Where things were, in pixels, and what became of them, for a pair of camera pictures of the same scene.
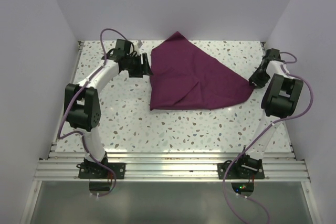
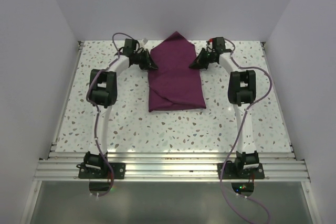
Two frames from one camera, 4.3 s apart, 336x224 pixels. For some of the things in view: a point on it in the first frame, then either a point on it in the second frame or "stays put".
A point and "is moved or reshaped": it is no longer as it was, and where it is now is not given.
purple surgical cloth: (184, 76) is moved or reshaped
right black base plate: (249, 170) stays put
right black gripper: (259, 84) to (198, 63)
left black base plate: (94, 170) stays put
